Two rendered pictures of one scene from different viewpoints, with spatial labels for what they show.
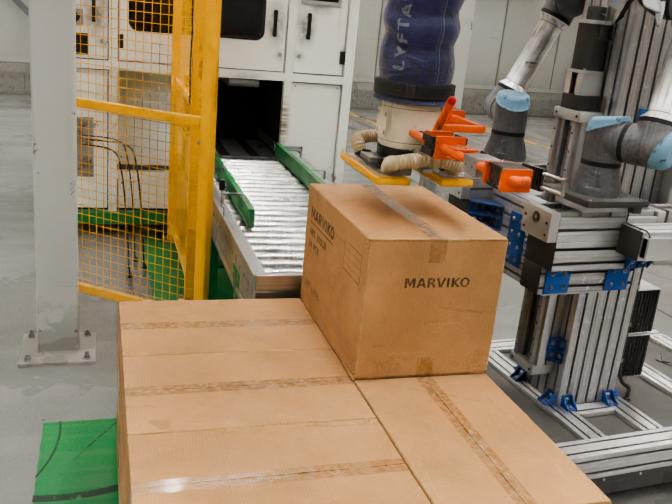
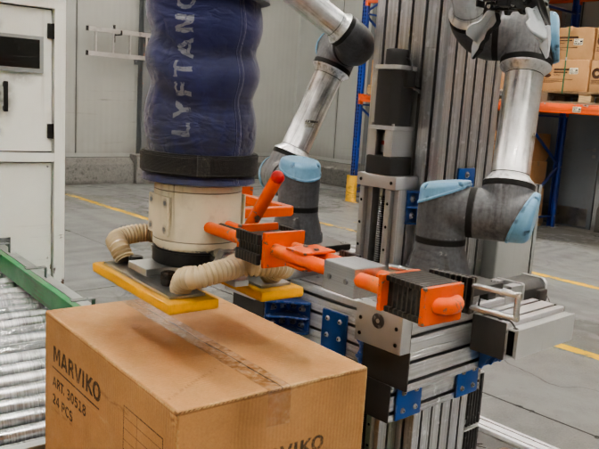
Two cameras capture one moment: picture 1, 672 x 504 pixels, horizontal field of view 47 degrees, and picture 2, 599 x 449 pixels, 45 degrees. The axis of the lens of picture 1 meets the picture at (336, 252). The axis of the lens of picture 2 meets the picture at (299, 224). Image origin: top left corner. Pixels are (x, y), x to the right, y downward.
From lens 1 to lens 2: 0.86 m
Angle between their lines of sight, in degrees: 21
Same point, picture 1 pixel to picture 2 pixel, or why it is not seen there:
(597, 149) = (439, 224)
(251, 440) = not seen: outside the picture
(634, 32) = (447, 77)
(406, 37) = (189, 87)
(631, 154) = (485, 227)
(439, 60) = (240, 119)
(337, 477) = not seen: outside the picture
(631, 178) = not seen: hidden behind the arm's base
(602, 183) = (451, 266)
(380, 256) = (195, 436)
